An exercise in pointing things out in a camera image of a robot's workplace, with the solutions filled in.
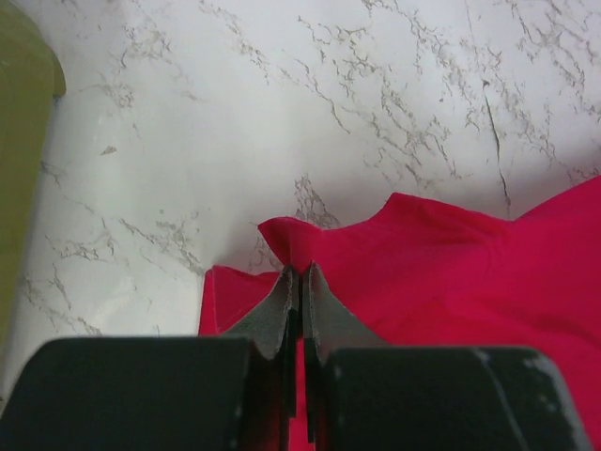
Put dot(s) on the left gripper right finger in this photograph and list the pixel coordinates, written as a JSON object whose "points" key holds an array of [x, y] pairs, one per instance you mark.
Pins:
{"points": [[363, 393]]}

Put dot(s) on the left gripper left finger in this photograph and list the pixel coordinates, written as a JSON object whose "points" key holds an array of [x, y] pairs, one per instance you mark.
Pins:
{"points": [[233, 391]]}

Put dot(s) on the red t shirt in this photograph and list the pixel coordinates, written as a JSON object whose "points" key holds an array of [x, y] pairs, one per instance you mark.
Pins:
{"points": [[425, 273]]}

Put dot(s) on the olive green plastic bin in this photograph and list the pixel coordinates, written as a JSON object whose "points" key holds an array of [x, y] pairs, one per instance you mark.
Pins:
{"points": [[31, 78]]}

